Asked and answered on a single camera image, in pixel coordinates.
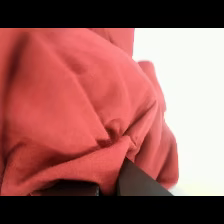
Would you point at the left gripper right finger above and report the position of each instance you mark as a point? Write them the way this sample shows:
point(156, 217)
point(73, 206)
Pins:
point(136, 183)

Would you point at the red garment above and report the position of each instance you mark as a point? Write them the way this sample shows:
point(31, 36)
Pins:
point(66, 100)

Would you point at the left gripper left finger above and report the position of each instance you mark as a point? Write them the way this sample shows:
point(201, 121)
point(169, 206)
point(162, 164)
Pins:
point(73, 189)

